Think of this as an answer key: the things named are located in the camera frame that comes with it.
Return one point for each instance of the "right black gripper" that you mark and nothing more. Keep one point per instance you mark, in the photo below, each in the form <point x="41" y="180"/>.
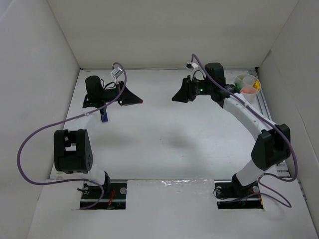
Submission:
<point x="190" y="88"/>

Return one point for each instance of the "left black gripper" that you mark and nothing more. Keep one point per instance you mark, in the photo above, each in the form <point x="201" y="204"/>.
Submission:
<point x="120" y="93"/>

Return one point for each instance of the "yellow lego plate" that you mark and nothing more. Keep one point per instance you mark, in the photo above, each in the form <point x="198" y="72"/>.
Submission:
<point x="257" y="85"/>

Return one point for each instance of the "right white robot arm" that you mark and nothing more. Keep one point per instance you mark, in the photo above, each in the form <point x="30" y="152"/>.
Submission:
<point x="271" y="140"/>

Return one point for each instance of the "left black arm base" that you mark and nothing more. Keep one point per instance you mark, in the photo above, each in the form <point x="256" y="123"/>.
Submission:
<point x="114" y="197"/>

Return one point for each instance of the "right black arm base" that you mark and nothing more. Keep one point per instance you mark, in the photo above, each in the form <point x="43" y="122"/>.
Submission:
<point x="230" y="198"/>

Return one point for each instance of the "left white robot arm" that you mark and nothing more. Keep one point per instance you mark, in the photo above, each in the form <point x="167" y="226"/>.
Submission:
<point x="72" y="149"/>

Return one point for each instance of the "purple lego brick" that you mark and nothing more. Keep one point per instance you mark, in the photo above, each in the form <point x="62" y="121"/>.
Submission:
<point x="104" y="116"/>

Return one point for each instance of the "white divided round container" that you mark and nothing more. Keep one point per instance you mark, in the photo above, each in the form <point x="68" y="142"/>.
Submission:
<point x="248" y="85"/>

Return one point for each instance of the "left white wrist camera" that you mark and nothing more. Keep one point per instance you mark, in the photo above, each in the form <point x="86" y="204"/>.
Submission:
<point x="116" y="73"/>

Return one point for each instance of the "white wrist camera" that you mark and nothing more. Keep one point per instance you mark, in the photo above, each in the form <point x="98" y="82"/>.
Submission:
<point x="116" y="73"/>
<point x="192" y="67"/>

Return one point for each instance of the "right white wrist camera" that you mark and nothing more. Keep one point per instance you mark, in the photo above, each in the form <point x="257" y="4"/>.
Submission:
<point x="192" y="67"/>

